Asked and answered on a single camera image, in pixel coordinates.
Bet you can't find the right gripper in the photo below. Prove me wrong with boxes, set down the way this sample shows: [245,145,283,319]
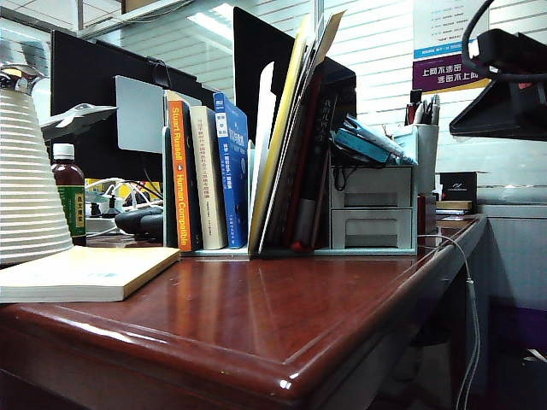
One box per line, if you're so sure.
[448,71,547,143]

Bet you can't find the blue paperback book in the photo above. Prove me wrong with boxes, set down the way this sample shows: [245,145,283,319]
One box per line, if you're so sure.
[212,91,250,250]

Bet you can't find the brown flat book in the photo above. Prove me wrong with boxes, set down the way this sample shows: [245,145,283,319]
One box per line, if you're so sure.
[435,199,475,215]

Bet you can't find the light blue desk bookshelf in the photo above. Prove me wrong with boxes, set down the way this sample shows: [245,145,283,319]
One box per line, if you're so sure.
[162,123,421,257]

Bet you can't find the dark book with Chinese title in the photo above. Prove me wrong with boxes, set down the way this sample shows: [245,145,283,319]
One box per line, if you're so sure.
[298,91,344,248]

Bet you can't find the cream book with Chinese text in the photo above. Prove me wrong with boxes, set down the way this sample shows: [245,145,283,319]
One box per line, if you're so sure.
[189,104,229,251]

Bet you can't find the orange Human Compatible book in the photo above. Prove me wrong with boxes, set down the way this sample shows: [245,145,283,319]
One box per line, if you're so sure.
[165,89,204,253]

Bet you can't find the pale yellow paperback book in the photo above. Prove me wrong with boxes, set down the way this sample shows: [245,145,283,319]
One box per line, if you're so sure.
[0,246,183,304]

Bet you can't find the purple and white poster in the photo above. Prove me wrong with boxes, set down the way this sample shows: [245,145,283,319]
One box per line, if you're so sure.
[411,0,492,96]

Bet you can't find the white pen cup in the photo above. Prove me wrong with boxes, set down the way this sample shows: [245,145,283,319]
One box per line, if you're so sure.
[416,122,441,196]

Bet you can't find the dark red pen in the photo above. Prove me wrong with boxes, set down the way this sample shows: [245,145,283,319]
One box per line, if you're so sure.
[405,90,422,126]

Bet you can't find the black box with white logo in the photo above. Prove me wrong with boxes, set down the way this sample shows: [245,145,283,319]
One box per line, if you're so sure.
[439,171,479,202]

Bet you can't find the light blue booklet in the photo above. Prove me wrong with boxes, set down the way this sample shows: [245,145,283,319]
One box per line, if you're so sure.
[344,114,419,166]

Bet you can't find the dark red box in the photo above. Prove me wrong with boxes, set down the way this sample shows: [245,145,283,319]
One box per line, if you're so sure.
[417,192,438,235]

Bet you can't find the teal notebook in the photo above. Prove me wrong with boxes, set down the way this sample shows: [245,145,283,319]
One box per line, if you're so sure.
[332,127,392,165]

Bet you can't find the white drawer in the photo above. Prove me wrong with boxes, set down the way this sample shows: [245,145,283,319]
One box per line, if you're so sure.
[330,208,414,250]
[331,166,414,209]

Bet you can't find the brown paper envelope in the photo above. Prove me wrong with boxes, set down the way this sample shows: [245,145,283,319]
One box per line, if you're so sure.
[307,9,346,89]

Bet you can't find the leaning files and folders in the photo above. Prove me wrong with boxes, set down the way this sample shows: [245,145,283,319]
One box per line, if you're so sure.
[248,13,311,253]

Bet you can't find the white curved divider panel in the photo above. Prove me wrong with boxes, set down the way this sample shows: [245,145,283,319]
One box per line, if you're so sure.
[250,61,276,223]

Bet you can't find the tall black monitor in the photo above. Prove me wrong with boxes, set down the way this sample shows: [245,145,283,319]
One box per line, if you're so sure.
[232,5,358,149]

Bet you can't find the black rounded pouch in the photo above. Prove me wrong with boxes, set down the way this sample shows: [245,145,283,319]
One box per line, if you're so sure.
[115,206,166,240]

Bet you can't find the wide black monitor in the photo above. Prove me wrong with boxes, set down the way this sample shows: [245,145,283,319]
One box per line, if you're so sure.
[50,29,223,181]

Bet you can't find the white power strip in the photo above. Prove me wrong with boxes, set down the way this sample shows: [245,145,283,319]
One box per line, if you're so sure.
[85,215,126,234]

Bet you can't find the white model airplane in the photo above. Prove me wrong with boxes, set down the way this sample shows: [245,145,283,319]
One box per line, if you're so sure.
[40,102,119,141]

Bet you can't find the brown bottle with green label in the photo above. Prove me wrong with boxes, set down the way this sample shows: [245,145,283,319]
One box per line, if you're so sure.
[50,143,88,249]

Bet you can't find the white ribbed jug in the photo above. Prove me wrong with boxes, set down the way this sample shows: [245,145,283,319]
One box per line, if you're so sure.
[0,62,76,267]

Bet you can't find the black camera cable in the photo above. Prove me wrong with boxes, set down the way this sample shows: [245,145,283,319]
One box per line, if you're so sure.
[461,0,547,84]

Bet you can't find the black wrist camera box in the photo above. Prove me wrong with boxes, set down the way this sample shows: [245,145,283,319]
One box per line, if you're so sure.
[475,28,547,76]

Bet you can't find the black thin cable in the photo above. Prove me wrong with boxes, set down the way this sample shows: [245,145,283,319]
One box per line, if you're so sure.
[332,164,356,192]

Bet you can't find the white cable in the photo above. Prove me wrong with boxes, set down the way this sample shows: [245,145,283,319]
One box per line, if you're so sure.
[417,233,483,410]

